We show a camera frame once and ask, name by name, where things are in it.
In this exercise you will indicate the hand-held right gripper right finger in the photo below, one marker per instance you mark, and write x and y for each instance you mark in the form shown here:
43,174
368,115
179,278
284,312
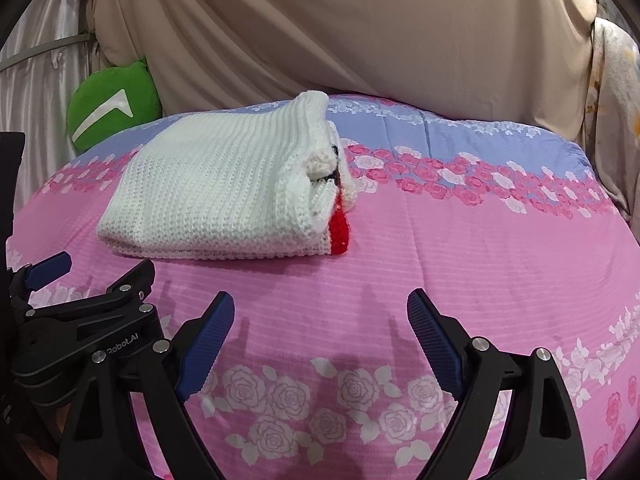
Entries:
432,340

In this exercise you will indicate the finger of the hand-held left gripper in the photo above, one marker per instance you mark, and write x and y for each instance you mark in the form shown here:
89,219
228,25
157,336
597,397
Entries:
132,277
50,267

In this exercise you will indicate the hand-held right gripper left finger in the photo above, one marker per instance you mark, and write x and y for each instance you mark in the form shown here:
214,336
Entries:
207,340

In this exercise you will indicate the white knitted sweater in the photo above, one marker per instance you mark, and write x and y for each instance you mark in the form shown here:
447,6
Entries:
215,185

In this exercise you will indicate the pink and blue floral blanket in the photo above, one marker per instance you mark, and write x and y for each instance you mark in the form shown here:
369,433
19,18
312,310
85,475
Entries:
450,260

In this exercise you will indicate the green cushion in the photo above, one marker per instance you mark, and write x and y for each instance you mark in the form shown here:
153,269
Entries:
112,100

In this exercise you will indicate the grey curtain tie-back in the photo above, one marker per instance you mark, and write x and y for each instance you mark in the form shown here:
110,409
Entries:
45,49

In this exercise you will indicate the silvery white curtain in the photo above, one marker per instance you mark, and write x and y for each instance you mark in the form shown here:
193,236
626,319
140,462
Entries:
45,5

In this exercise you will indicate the beige curtain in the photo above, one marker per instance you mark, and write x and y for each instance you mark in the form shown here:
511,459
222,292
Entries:
350,30

